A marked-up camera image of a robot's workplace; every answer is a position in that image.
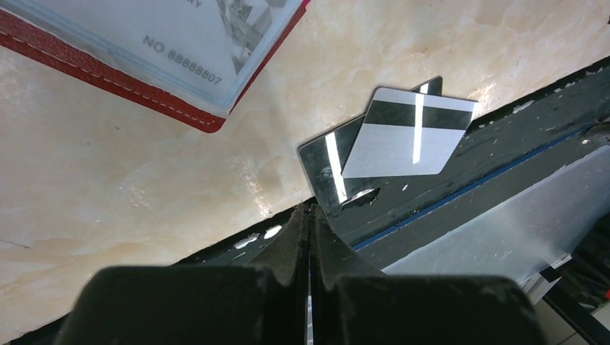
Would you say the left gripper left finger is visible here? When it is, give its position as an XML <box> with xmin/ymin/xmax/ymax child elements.
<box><xmin>56</xmin><ymin>205</ymin><xmax>308</xmax><ymax>344</ymax></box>

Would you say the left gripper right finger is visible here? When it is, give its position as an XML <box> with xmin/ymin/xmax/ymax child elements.
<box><xmin>309</xmin><ymin>205</ymin><xmax>546</xmax><ymax>344</ymax></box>

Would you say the black glossy credit card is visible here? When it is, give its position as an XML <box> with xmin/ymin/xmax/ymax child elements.
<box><xmin>297</xmin><ymin>75</ymin><xmax>444</xmax><ymax>215</ymax></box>

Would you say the silver card with black stripe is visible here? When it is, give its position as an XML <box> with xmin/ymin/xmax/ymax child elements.
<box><xmin>342</xmin><ymin>83</ymin><xmax>481</xmax><ymax>178</ymax></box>

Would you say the red card holder wallet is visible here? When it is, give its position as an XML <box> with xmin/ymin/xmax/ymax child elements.
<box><xmin>1</xmin><ymin>1</ymin><xmax>307</xmax><ymax>133</ymax></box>

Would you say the white credit card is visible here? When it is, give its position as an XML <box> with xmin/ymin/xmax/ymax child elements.
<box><xmin>24</xmin><ymin>1</ymin><xmax>299</xmax><ymax>100</ymax></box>

